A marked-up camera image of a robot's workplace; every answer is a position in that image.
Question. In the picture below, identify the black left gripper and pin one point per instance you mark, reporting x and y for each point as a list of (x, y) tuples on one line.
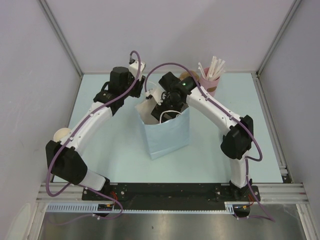
[(139, 84)]

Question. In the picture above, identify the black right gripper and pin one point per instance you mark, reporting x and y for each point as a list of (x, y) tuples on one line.
[(160, 109)]

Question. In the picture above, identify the light blue paper bag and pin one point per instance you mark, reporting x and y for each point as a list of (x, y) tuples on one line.
[(161, 139)]

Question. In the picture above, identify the brown paper cups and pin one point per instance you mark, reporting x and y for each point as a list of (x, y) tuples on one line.
[(61, 133)]

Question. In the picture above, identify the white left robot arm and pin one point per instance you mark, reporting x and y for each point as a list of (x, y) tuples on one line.
[(64, 155)]

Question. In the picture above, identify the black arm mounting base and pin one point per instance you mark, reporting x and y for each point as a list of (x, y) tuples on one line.
[(172, 195)]

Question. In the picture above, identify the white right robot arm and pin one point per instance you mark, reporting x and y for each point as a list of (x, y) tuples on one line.
[(237, 131)]

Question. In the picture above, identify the brown pulp carrier stack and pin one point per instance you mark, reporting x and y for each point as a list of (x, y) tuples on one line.
[(190, 75)]

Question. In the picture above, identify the pink straw holder cup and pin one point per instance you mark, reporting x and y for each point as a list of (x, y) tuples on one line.
[(209, 86)]

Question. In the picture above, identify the white wrapped straws bundle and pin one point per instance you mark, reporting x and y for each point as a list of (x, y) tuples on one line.
[(215, 70)]

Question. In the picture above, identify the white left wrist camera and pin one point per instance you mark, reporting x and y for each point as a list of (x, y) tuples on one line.
[(137, 69)]

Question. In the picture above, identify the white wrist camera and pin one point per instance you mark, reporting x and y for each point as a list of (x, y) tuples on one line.
[(137, 69), (156, 94)]

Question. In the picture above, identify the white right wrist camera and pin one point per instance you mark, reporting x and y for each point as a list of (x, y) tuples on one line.
[(156, 94)]

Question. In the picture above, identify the white slotted cable duct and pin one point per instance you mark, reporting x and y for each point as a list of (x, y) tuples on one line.
[(101, 208)]

